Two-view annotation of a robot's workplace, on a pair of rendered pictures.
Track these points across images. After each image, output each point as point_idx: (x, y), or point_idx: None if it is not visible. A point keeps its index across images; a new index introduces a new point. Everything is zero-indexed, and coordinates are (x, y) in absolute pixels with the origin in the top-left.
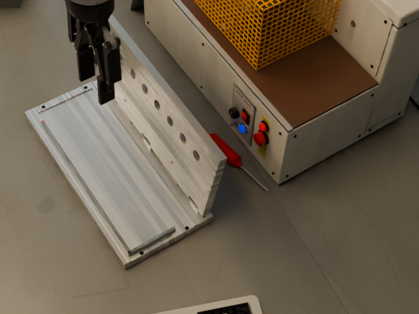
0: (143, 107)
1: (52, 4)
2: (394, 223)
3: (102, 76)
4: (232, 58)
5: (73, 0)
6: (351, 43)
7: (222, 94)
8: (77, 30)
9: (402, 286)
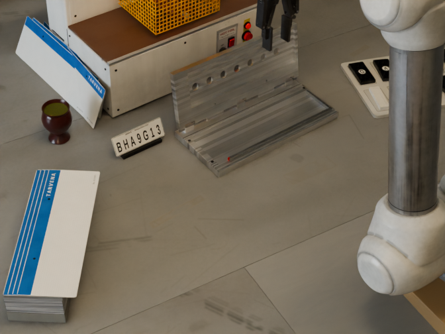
0: (226, 88)
1: None
2: (276, 15)
3: (293, 13)
4: (205, 23)
5: None
6: None
7: (206, 56)
8: (277, 2)
9: (317, 16)
